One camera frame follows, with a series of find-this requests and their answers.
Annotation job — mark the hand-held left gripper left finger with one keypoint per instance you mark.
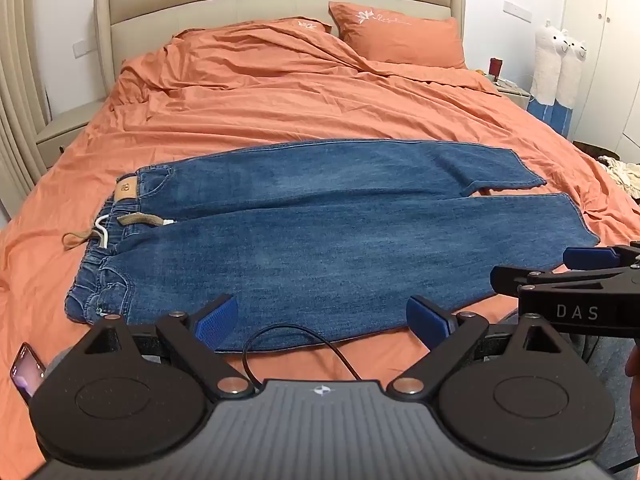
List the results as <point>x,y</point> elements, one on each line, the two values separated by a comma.
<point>217,322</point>

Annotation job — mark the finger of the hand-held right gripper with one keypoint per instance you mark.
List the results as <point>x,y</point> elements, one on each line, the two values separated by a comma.
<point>592,258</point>
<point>510,280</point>

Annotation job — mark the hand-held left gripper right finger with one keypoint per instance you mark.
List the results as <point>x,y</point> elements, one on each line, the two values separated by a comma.
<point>425,321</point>

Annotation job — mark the blue denim pants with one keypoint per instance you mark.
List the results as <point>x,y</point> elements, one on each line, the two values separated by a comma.
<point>310,240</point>

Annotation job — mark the person's grey clothing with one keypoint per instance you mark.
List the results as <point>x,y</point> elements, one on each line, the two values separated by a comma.
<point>602,375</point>

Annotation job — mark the pale crumpled cloth pile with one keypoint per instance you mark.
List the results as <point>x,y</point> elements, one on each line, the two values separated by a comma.
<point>622,175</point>

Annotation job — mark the beige nightstand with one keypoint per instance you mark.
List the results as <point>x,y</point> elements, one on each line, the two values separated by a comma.
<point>515,92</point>
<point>65,130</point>

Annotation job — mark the white alpaca plush toy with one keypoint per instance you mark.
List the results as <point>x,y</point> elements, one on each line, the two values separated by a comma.
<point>572,75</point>
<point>546,65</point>

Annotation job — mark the smartphone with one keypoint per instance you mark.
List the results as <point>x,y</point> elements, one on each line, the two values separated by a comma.
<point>27,370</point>

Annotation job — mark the white wardrobe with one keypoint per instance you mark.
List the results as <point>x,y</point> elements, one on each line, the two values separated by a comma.
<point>610,35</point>

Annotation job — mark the orange bed cover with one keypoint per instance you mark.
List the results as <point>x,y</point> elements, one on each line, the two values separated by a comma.
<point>300,95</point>

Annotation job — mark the orange embroidered pillow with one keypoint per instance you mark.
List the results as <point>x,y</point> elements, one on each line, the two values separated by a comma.
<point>405,40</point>

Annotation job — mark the beige curtain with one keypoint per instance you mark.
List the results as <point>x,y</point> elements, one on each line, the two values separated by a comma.
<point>17,85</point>

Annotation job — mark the beige padded headboard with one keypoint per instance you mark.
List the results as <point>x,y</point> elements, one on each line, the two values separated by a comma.
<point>225,5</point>

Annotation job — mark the white wall switch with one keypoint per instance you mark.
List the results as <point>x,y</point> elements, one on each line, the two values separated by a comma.
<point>517,11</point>

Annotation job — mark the white wall socket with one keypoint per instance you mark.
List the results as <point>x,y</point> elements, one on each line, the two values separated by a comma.
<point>83,48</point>

